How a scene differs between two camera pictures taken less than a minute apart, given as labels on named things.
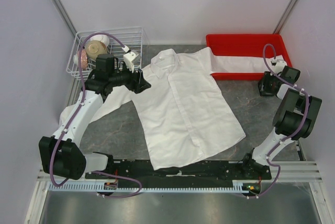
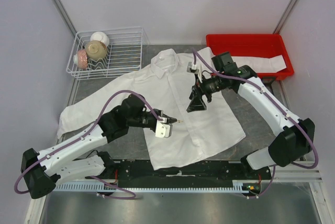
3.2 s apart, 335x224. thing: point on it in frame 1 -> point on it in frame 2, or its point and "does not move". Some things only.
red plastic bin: [246, 45] does not move
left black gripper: [137, 84] -> [160, 113]
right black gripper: [264, 86] -> [197, 104]
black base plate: [225, 171] does not move
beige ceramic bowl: [94, 47] does not move
